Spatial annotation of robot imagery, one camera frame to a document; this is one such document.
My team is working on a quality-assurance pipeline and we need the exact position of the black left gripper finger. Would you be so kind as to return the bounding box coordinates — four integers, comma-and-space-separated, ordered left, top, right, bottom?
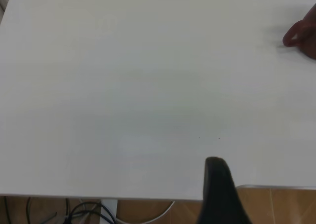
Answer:
197, 156, 254, 224

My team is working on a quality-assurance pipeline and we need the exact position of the red ceramic mug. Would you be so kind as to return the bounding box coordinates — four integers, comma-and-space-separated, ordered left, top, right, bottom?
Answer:
282, 2, 316, 61

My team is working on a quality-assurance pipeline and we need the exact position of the white table leg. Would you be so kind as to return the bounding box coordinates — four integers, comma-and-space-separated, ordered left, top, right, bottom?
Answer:
100, 199, 119, 224

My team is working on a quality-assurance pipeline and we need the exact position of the white curved cable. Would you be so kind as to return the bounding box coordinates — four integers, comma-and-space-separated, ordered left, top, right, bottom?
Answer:
116, 201, 175, 223

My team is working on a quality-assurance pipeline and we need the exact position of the black floor cable loop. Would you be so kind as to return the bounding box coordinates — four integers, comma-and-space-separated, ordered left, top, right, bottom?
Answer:
65, 201, 117, 224

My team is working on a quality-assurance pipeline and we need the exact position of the thin black floor cable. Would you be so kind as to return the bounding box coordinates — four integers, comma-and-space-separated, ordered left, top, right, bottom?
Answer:
26, 197, 33, 224

